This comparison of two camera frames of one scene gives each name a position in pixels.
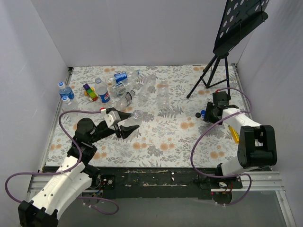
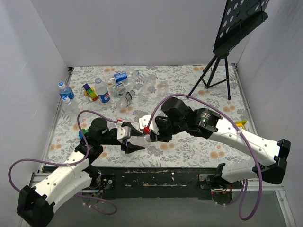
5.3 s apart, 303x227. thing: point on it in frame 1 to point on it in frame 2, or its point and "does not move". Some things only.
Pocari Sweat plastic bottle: x=67 y=91 does not move
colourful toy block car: x=90 y=91 does not move
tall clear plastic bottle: x=149 y=80 does not move
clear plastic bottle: x=163 y=96 does not move
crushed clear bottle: x=134 y=119 to x=143 y=140
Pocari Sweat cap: x=61 y=85 does not move
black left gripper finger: x=125 y=130 to x=130 y=148
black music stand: x=241 y=17 does not move
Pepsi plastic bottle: x=120 y=77 does not move
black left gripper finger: x=122 y=115 to x=134 y=132
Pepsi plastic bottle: x=101 y=89 does not move
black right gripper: x=209 y=113 to x=154 y=133
